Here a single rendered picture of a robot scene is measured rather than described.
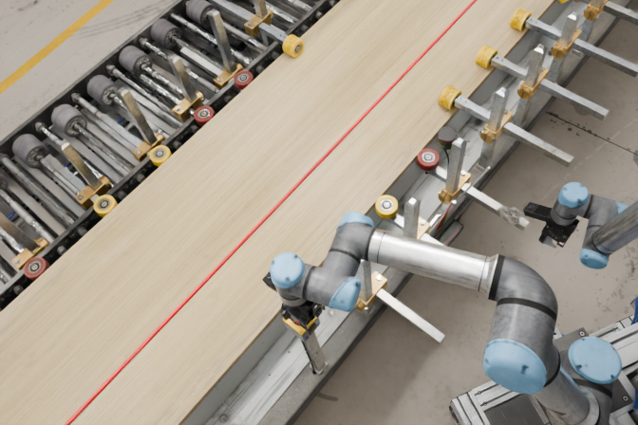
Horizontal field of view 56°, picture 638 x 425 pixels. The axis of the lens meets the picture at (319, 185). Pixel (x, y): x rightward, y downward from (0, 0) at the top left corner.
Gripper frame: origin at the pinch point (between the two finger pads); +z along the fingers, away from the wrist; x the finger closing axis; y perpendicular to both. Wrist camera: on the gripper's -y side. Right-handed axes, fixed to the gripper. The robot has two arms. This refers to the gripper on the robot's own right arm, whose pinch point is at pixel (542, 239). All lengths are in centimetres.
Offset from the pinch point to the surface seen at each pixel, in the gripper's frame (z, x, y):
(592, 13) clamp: -13, 92, -34
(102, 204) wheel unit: -8, -89, -131
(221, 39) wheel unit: -21, -10, -142
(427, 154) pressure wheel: -7.7, 1.1, -49.0
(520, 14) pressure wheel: -15, 74, -56
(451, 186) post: -8.7, -5.8, -34.2
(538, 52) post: -32, 44, -35
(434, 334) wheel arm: 0, -50, -10
